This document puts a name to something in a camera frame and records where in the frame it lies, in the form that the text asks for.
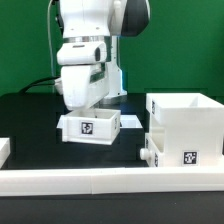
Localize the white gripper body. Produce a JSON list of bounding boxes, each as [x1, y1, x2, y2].
[[61, 64, 108, 110]]

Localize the white drawer tray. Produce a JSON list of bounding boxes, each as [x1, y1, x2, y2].
[[140, 133, 164, 167], [58, 108, 121, 145]]

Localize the white front drawer tray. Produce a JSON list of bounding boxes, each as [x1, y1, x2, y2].
[[140, 133, 164, 167]]

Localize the white drawer cabinet box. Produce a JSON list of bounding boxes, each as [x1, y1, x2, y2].
[[146, 93, 224, 167]]

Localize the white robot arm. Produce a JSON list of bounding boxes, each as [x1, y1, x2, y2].
[[57, 0, 150, 110]]

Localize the marker sheet on table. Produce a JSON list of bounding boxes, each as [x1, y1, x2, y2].
[[57, 115, 142, 129]]

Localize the black cable on table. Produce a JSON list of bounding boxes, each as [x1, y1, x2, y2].
[[19, 76, 63, 94]]

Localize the white hanging cable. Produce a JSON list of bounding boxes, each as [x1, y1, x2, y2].
[[46, 0, 56, 94]]

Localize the white front fence rail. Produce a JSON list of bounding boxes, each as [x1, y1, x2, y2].
[[0, 167, 224, 196]]

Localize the white fence rail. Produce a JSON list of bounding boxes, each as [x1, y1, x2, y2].
[[0, 138, 10, 168], [0, 167, 224, 196]]

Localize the white left fence rail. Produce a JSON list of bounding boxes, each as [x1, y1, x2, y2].
[[0, 138, 10, 168]]

